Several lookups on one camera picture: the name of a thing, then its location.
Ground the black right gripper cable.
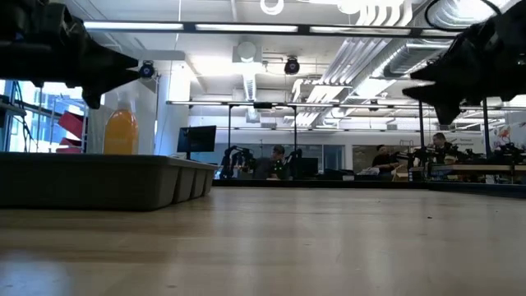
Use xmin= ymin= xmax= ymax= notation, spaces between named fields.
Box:
xmin=424 ymin=0 xmax=503 ymax=32

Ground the wooden work table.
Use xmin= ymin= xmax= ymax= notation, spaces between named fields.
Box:
xmin=427 ymin=163 xmax=526 ymax=173

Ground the black computer monitor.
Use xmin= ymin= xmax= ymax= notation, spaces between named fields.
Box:
xmin=176 ymin=125 xmax=218 ymax=160

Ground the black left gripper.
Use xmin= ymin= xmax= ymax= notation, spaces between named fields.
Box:
xmin=0 ymin=0 xmax=141 ymax=111

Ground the silver ventilation duct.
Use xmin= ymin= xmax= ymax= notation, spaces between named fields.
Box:
xmin=381 ymin=39 xmax=457 ymax=80

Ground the black metal rig frame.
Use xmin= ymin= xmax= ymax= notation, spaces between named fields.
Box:
xmin=417 ymin=98 xmax=491 ymax=183

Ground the black ceiling spotlight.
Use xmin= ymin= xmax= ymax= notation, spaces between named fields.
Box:
xmin=137 ymin=59 xmax=157 ymax=80
xmin=284 ymin=56 xmax=302 ymax=76

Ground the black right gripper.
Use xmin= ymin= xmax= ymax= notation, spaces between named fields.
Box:
xmin=401 ymin=0 xmax=526 ymax=127

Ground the grey cover sheet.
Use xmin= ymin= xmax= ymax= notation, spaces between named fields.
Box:
xmin=87 ymin=104 xmax=108 ymax=155

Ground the grey plastic cutlery tray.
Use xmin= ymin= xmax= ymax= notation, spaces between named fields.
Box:
xmin=0 ymin=151 xmax=219 ymax=212

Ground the metal wire shelf rack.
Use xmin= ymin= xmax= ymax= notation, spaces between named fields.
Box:
xmin=36 ymin=96 xmax=90 ymax=155

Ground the orange liquid spray bottle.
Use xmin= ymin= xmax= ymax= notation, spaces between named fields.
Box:
xmin=102 ymin=90 xmax=140 ymax=156

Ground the white LED light bar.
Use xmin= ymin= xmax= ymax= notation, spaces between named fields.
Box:
xmin=195 ymin=23 xmax=299 ymax=34
xmin=309 ymin=25 xmax=412 ymax=36
xmin=83 ymin=21 xmax=185 ymax=32
xmin=421 ymin=28 xmax=458 ymax=39

